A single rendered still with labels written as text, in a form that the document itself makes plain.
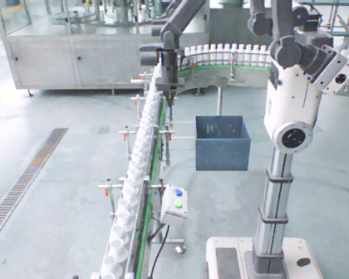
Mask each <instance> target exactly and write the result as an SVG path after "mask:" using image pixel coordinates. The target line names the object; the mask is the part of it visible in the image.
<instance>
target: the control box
mask: <svg viewBox="0 0 349 279"><path fill-rule="evenodd" d="M175 189H180V191H182V194H181V195H176V194H175V193H174V190H175ZM176 199H178V200H180V202H181V203H182V204H181V206H175V205H174V200H176ZM187 215H188V190H187V189H184V188H179V187H176V186H172V185H170V184H168V185H167V187H166V190H165V193H164V195H163V199H162V206H161V211H160V222H161V223H163V224H161V225H160V226H159V228H158V229H157V230H156V231H155V233H154V234H153V235H151V231H150V238H149V241H150V250H151V241H152V240H153V239H154V238H155V237H156V236H157V234H158V233H159V232H160V231H161V229H163V228H164V227H165V226H166V224H168V227H167V231H166V235H165V240H164V241H163V244H162V245H161V247H160V250H159V252H158V253H157V257H156V258H155V262H154V266H153V267H152V270H151V276H153V272H154V268H155V263H156V261H157V258H158V257H159V254H160V251H161V250H162V248H163V246H164V244H165V241H166V238H167V235H168V231H169V229H170V226H175V227H177V228H182V226H183V224H184V220H185V219H186V217H187Z"/></svg>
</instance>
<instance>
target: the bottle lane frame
mask: <svg viewBox="0 0 349 279"><path fill-rule="evenodd" d="M163 102H164V105H162V107H161V112H160V122H159V129H158V131H165V127H164V125H163V121H164V119H165V121H166V118H165V117H164V113H165V116H166V115H167V109H168V107H167V100H163ZM161 135H162V136H163V137H165V134H158V136H159V141H156V145H155V155H154V161H152V162H153V166H152V170H150V171H152V174H151V177H150V184H151V185H159V176H160V163H161V161H159V147H160V152H161ZM160 159H161V154H160ZM157 191H158V188H151V190H150V193H151V196H150V198H148V199H147V203H146V209H145V216H143V217H145V221H144V222H143V223H142V224H144V225H143V230H142V231H140V232H142V237H141V238H139V239H140V246H139V247H138V248H139V249H140V250H139V256H136V257H138V262H137V265H134V266H137V270H136V274H135V275H134V276H135V279H147V278H148V268H149V264H150V241H149V238H150V231H151V235H153V229H154V219H153V218H152V211H151V203H152V204H153V205H154V206H153V208H154V210H155V206H156V200H157Z"/></svg>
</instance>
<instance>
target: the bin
mask: <svg viewBox="0 0 349 279"><path fill-rule="evenodd" d="M165 124H194V136H186V137H171V139H172V140H194V149H170V150H194V155H195V166H169V167H167V166H163V173H164V172H165V171H166V169H167V168H195V169H196V171H248V162H249V150H250V145H251V135H250V133H249V130H248V127H247V125H246V121H245V119H244V117H243V115H195V116H194V121H165V120H164V121H163V125H164V127H165Z"/></svg>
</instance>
